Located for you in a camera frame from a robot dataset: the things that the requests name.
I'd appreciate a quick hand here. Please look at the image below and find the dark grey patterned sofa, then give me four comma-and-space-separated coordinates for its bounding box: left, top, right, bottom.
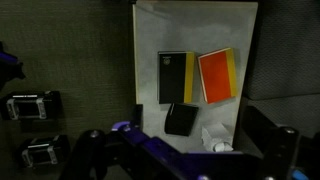
242, 0, 320, 139

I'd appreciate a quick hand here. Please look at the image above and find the white tissue box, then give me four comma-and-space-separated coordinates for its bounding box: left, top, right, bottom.
200, 123, 234, 153

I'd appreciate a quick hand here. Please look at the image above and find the black and yellow book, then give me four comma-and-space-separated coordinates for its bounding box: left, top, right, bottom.
157, 50, 195, 105

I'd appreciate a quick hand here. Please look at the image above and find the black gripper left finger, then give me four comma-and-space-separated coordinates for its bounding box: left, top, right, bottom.
59, 103, 145, 180

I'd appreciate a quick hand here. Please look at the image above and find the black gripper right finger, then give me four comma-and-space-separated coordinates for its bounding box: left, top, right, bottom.
233, 96, 320, 180

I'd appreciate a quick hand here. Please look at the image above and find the small black notebook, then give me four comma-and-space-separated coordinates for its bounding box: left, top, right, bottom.
163, 102, 200, 137

